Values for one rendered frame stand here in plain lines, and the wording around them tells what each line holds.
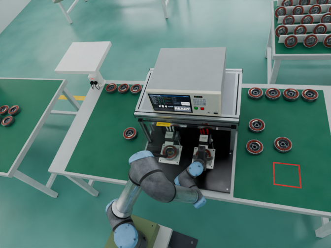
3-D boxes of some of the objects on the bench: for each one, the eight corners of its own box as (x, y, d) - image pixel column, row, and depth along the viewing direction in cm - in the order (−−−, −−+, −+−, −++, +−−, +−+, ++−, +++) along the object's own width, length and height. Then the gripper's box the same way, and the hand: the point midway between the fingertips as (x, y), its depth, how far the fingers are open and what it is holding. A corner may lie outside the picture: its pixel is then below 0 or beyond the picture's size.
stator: (288, 139, 166) (290, 136, 163) (292, 153, 160) (294, 150, 157) (272, 139, 168) (273, 136, 165) (275, 153, 162) (276, 151, 159)
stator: (122, 132, 198) (121, 130, 195) (135, 127, 198) (134, 124, 195) (125, 142, 191) (124, 140, 188) (139, 137, 191) (137, 135, 188)
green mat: (135, 182, 170) (135, 182, 170) (64, 170, 188) (64, 170, 187) (163, 85, 219) (163, 85, 219) (105, 83, 236) (105, 83, 236)
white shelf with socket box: (116, 108, 215) (94, 71, 178) (81, 106, 225) (53, 70, 188) (128, 80, 233) (110, 41, 196) (95, 79, 243) (72, 42, 206)
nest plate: (213, 169, 162) (213, 168, 161) (191, 166, 166) (191, 166, 165) (215, 149, 170) (215, 149, 169) (194, 147, 174) (194, 146, 173)
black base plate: (230, 193, 153) (230, 192, 151) (138, 179, 171) (137, 178, 169) (234, 132, 177) (234, 130, 176) (154, 125, 195) (153, 124, 194)
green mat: (344, 214, 134) (344, 214, 134) (233, 197, 151) (233, 197, 151) (322, 90, 183) (323, 89, 183) (240, 87, 200) (240, 87, 200)
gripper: (183, 170, 150) (189, 164, 170) (213, 174, 145) (215, 167, 164) (184, 157, 150) (190, 152, 169) (214, 160, 145) (216, 155, 164)
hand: (203, 155), depth 166 cm, fingers closed on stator, 13 cm apart
